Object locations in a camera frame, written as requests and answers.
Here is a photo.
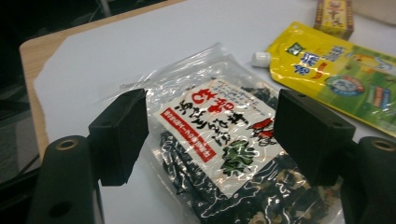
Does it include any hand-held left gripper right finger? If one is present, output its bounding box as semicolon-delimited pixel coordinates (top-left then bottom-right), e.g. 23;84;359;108
273;88;357;188

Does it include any yellow spout pouch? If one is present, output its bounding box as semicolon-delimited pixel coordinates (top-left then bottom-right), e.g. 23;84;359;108
251;21;396;138

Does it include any clear bag of dried seaweed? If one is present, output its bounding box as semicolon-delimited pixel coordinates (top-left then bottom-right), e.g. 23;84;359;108
99;42;347;224

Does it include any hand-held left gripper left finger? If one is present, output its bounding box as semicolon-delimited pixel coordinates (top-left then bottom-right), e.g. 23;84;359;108
88;88;149;188

